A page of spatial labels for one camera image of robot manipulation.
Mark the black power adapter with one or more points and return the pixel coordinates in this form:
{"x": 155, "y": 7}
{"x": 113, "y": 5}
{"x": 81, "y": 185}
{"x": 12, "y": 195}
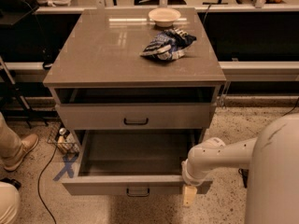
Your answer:
{"x": 244, "y": 174}

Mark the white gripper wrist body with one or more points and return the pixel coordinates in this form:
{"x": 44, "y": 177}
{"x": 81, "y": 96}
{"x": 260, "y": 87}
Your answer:
{"x": 189, "y": 178}

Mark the beige trouser leg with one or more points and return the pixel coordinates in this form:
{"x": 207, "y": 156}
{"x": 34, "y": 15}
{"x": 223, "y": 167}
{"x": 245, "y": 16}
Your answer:
{"x": 10, "y": 146}

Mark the grey top drawer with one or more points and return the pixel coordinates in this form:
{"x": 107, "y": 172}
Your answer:
{"x": 152, "y": 116}

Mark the white bowl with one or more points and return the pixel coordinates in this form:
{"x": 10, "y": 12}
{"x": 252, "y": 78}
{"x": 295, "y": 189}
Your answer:
{"x": 164, "y": 16}

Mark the black object near knee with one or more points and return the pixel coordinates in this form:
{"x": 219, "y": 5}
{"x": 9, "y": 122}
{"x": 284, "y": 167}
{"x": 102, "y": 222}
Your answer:
{"x": 13, "y": 182}

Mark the black stand legs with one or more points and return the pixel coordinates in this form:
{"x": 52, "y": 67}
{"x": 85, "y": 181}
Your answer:
{"x": 12, "y": 86}

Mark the wire basket with items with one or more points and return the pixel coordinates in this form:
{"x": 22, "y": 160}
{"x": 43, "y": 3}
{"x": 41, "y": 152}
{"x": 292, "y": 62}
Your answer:
{"x": 63, "y": 139}

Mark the beige trouser knee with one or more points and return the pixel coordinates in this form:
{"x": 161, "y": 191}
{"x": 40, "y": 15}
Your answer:
{"x": 10, "y": 203}

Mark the blue tape cross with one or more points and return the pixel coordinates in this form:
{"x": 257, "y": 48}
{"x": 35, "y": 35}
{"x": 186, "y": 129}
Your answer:
{"x": 68, "y": 161}

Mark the grey drawer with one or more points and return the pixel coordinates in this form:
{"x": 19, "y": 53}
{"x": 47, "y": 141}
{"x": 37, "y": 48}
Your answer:
{"x": 152, "y": 116}
{"x": 135, "y": 163}

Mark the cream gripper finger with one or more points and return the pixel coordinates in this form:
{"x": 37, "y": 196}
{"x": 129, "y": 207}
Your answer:
{"x": 189, "y": 193}

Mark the blue white chip bag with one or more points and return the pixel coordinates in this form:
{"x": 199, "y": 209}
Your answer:
{"x": 168, "y": 45}

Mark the grey drawer cabinet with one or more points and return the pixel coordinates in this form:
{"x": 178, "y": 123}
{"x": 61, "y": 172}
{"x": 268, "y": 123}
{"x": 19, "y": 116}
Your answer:
{"x": 100, "y": 64}

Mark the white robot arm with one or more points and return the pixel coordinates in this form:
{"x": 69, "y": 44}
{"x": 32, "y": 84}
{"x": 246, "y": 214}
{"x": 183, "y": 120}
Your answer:
{"x": 272, "y": 160}

